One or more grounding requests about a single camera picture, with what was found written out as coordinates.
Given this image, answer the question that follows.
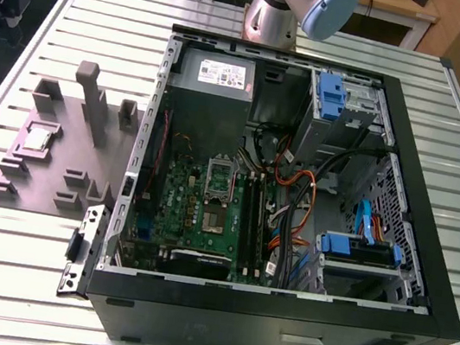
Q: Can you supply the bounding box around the silver square CPU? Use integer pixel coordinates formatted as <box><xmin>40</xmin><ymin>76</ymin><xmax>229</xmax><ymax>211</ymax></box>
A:
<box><xmin>25</xmin><ymin>127</ymin><xmax>52</xmax><ymax>153</ymax></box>

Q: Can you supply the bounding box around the CPU socket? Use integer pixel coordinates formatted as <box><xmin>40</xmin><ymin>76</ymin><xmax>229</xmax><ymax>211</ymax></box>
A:
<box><xmin>199</xmin><ymin>203</ymin><xmax>232</xmax><ymax>238</ymax></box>

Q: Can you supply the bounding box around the grey plastic parts rack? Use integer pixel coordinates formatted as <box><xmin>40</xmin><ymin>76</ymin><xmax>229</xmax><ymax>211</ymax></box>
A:
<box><xmin>0</xmin><ymin>48</ymin><xmax>153</xmax><ymax>228</ymax></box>

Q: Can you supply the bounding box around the grey power supply white label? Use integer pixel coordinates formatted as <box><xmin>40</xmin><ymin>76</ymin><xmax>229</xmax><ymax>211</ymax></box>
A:
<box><xmin>157</xmin><ymin>46</ymin><xmax>260</xmax><ymax>167</ymax></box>

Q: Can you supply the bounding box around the green motherboard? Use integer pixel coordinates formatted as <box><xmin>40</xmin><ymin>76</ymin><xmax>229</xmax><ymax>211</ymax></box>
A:
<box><xmin>117</xmin><ymin>150</ymin><xmax>287</xmax><ymax>289</ymax></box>

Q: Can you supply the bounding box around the black RAM slot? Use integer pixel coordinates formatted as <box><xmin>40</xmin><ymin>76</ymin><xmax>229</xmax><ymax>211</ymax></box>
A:
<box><xmin>230</xmin><ymin>171</ymin><xmax>266</xmax><ymax>278</ymax></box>
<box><xmin>241</xmin><ymin>172</ymin><xmax>278</xmax><ymax>280</ymax></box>

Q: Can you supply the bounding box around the black graphics card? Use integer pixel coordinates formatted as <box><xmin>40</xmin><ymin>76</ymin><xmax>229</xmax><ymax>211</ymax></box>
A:
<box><xmin>152</xmin><ymin>242</ymin><xmax>233</xmax><ymax>285</ymax></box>

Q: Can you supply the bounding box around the blue plastic drive latch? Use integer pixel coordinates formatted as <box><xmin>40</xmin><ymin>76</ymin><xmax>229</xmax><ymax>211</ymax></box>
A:
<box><xmin>313</xmin><ymin>71</ymin><xmax>351</xmax><ymax>124</ymax></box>

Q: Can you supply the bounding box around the tall grey drive cage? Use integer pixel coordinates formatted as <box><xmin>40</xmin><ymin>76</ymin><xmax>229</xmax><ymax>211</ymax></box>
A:
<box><xmin>290</xmin><ymin>66</ymin><xmax>403</xmax><ymax>181</ymax></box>

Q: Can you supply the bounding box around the black open PC case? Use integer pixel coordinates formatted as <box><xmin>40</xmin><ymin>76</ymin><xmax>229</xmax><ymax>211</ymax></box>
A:
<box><xmin>79</xmin><ymin>15</ymin><xmax>460</xmax><ymax>345</ymax></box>

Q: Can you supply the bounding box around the hard disk in blue carrier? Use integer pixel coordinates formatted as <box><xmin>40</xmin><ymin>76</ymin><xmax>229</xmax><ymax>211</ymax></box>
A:
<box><xmin>313</xmin><ymin>229</ymin><xmax>406</xmax><ymax>271</ymax></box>

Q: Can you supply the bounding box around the perforated grey disk bay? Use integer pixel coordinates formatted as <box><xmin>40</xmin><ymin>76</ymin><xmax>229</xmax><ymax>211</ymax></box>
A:
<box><xmin>305</xmin><ymin>227</ymin><xmax>440</xmax><ymax>314</ymax></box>

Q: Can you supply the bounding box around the thin red wire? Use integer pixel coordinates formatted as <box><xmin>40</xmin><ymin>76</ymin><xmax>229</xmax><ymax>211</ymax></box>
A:
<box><xmin>141</xmin><ymin>106</ymin><xmax>175</xmax><ymax>204</ymax></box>

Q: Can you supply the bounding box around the thin wire locking lever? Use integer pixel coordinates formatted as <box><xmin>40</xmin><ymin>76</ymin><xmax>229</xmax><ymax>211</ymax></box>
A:
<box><xmin>230</xmin><ymin>158</ymin><xmax>242</xmax><ymax>186</ymax></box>

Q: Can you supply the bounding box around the orange power wire bundle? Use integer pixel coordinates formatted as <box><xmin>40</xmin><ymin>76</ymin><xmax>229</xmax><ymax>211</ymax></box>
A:
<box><xmin>264</xmin><ymin>165</ymin><xmax>322</xmax><ymax>256</ymax></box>

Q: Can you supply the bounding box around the thick black cable bundle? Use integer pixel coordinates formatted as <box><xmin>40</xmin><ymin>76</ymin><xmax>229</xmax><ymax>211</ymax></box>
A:
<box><xmin>271</xmin><ymin>137</ymin><xmax>387</xmax><ymax>302</ymax></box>

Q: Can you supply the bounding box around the blue flat data wire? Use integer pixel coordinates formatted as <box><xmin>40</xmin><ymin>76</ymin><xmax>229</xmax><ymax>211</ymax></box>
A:
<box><xmin>353</xmin><ymin>199</ymin><xmax>382</xmax><ymax>245</ymax></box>

